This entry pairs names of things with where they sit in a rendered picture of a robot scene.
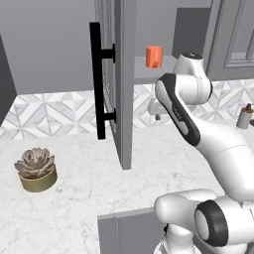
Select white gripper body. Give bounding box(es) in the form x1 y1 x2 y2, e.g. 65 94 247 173
147 97 170 117

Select grey panelled cabinet door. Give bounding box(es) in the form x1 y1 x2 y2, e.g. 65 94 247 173
202 0 254 82

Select grey base cabinet door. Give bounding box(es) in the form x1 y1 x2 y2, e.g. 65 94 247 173
96 205 168 254

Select dark grey cabinet door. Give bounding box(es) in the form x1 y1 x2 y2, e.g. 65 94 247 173
0 33 18 127

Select orange glass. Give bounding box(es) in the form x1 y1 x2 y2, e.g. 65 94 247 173
145 45 165 69

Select grey bottle with brown pump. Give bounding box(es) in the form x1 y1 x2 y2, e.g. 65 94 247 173
235 102 254 130

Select succulent in olive pot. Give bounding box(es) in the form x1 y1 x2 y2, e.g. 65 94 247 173
13 147 59 193

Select grey wall cabinet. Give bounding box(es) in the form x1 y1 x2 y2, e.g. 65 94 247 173
0 0 213 96

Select grey cabinet door with handle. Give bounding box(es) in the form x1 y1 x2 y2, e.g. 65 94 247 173
94 0 137 171

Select black bar door handle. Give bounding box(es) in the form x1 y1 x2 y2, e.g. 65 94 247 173
88 21 117 141

